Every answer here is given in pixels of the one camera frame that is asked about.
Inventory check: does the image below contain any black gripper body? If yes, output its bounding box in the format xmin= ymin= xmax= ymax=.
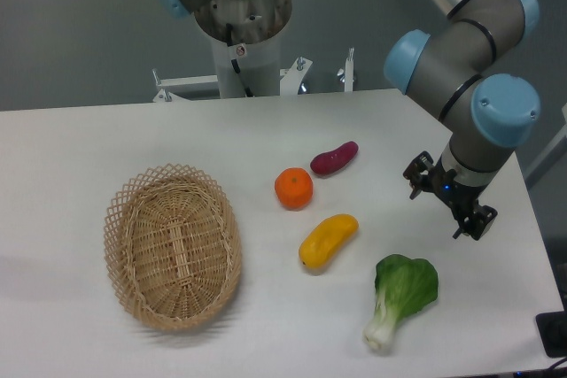
xmin=419 ymin=162 xmax=485 ymax=224

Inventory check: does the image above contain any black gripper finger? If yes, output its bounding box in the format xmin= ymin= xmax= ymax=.
xmin=451 ymin=203 xmax=497 ymax=241
xmin=402 ymin=151 xmax=434 ymax=199

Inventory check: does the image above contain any yellow mango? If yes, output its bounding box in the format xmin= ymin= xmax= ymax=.
xmin=299 ymin=213 xmax=359 ymax=270

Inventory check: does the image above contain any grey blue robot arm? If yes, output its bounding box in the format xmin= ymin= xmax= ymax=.
xmin=160 ymin=0 xmax=540 ymax=239

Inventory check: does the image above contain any purple sweet potato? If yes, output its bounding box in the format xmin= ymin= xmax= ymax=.
xmin=310 ymin=141 xmax=359 ymax=176

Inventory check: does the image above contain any green bok choy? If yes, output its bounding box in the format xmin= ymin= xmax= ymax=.
xmin=363 ymin=254 xmax=439 ymax=350

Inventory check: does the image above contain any orange tangerine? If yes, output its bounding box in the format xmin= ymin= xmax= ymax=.
xmin=274 ymin=167 xmax=314 ymax=210

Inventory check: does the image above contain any black device at table edge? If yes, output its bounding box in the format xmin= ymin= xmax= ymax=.
xmin=535 ymin=312 xmax=566 ymax=359

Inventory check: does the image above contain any woven wicker basket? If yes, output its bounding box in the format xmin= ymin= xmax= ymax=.
xmin=104 ymin=164 xmax=242 ymax=331

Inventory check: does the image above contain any grey frame leg right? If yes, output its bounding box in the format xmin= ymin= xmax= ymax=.
xmin=524 ymin=105 xmax=566 ymax=190

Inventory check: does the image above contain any white metal base frame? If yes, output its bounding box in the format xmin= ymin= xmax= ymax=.
xmin=152 ymin=47 xmax=357 ymax=103

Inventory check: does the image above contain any black cable on pedestal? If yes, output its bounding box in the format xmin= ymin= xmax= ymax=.
xmin=225 ymin=22 xmax=256 ymax=98

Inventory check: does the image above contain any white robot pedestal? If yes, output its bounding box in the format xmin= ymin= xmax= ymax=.
xmin=194 ymin=0 xmax=292 ymax=99

